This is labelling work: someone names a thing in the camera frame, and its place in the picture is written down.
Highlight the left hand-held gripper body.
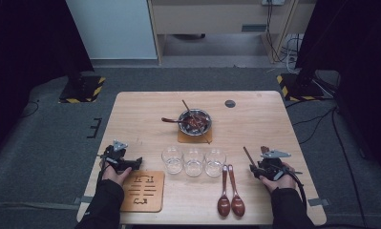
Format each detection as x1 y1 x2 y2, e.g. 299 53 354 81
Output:
99 139 129 168

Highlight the carved wooden coaster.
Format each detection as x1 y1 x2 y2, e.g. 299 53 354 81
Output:
119 170 166 214
177 127 214 144

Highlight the person's left hand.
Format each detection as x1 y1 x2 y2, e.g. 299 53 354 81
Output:
96 156 134 187

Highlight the clear drinking glass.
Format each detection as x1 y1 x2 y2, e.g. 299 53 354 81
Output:
204 147 227 178
182 147 206 177
160 145 184 176

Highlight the right hand-held gripper cable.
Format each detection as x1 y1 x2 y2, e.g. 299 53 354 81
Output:
283 167 307 211

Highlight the black floor tape mark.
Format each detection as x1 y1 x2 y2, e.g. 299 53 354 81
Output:
86 117 103 139

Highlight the hanging black cable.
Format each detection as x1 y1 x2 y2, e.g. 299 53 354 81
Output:
265 3 286 64

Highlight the left hand-held gripper cable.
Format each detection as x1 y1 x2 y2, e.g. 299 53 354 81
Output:
95 152 111 189

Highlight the beige wooden desk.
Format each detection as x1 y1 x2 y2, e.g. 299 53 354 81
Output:
147 0 318 65

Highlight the grey tape piece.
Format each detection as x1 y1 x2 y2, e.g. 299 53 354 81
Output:
73 196 95 205
307 198 331 207

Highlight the hand-held gripper cable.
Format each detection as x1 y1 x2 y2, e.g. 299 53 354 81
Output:
283 167 307 211
95 152 111 189

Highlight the thick black floor cable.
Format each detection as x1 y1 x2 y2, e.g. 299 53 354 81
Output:
330 106 369 229

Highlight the thin black floor cable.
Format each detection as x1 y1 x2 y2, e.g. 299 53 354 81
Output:
17 99 40 119
292 108 337 127

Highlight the person's right hand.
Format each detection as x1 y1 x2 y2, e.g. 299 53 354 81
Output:
259 161 297 194

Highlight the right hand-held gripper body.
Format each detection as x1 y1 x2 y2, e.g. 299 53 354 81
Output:
255 149 292 181

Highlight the white cabinet panel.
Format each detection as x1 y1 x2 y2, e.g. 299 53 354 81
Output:
66 0 158 60

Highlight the dark red wooden spoon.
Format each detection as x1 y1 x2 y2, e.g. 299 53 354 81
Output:
227 163 246 218
160 114 210 129
217 164 231 219

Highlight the tangle of cables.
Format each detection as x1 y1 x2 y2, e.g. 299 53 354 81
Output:
282 33 306 74

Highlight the shiny steel bowl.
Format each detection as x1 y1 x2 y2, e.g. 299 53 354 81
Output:
177 108 213 137

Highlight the black curtain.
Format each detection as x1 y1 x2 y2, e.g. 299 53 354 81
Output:
0 0 95 161
294 0 381 180

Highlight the striped black stand base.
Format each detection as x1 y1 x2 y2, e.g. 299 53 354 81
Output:
58 71 107 104
276 71 327 103

